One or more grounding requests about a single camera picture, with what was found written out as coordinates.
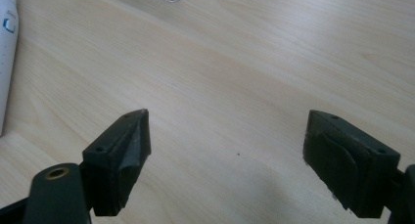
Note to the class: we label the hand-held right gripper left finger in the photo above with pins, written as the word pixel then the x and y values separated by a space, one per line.
pixel 114 165

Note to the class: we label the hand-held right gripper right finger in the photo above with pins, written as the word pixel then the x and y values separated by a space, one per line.
pixel 345 165

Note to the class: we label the white tube with blue print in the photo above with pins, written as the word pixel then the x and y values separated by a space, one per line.
pixel 7 54

